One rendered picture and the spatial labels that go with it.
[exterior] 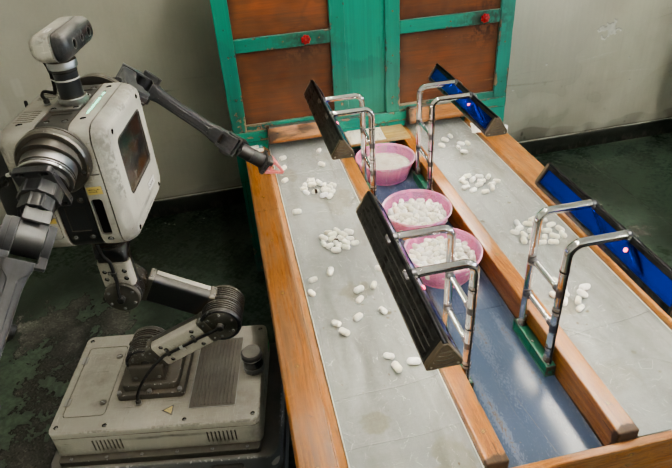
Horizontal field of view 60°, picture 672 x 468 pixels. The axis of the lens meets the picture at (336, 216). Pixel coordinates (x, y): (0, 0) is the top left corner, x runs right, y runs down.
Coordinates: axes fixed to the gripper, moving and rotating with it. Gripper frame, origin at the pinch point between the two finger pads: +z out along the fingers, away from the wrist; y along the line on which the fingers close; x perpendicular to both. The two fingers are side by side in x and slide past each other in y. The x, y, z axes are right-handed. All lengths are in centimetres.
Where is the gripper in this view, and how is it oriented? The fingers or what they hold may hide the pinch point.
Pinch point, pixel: (281, 171)
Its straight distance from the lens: 233.0
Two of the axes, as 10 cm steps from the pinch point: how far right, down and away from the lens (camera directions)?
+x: -5.8, 7.4, 3.4
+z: 7.9, 4.1, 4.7
